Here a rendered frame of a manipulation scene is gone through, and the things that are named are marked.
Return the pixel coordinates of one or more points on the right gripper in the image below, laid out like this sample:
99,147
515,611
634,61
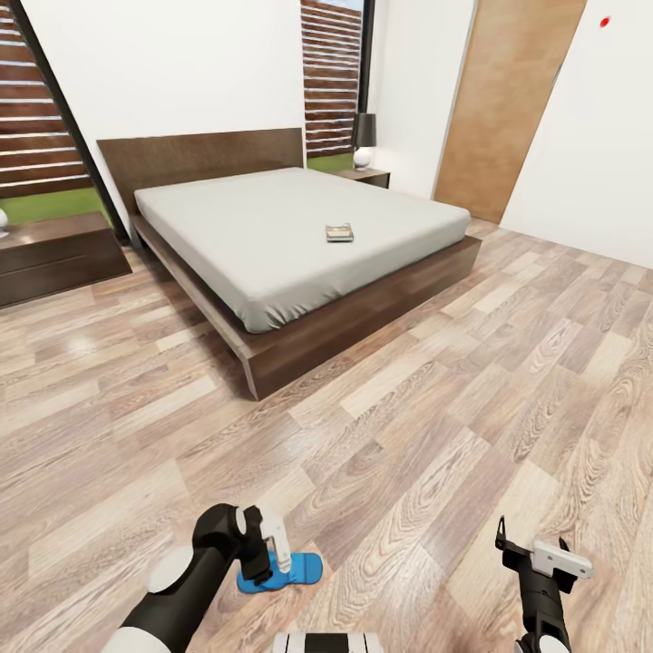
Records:
517,558

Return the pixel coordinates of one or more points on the bed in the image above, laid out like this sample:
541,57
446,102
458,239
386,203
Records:
241,224

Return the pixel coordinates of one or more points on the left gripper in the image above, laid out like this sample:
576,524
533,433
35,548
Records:
255,563

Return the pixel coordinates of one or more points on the sandal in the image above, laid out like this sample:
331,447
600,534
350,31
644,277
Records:
306,568

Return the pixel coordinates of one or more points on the hardback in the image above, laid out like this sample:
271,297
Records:
339,232

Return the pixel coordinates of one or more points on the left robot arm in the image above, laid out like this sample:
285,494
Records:
182,588

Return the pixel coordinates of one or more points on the sliding door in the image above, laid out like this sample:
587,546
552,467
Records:
516,51

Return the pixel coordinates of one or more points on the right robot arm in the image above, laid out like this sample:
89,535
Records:
543,574

